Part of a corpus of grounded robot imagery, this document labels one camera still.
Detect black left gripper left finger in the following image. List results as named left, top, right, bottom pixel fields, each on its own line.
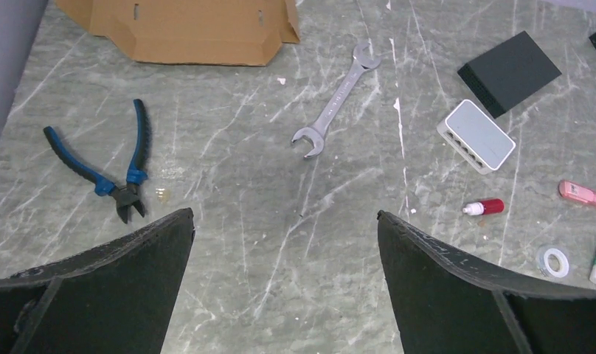
left=0, top=208, right=195, bottom=353

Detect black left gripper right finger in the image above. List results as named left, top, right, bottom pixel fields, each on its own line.
left=377, top=211, right=596, bottom=353

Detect brown cardboard box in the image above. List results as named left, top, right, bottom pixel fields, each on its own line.
left=56, top=0, right=300, bottom=66

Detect red capped small bottle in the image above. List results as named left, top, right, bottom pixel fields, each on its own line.
left=462, top=198, right=505, bottom=216

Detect clear tape roll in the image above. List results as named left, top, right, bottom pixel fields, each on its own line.
left=536, top=245, right=570, bottom=279

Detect silver open-end wrench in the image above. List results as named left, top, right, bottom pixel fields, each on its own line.
left=291, top=41, right=382, bottom=159

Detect blue handled pliers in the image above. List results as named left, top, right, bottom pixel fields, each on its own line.
left=42, top=98, right=153, bottom=224

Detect black flat network switch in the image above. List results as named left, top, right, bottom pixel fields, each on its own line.
left=457, top=31, right=561, bottom=119

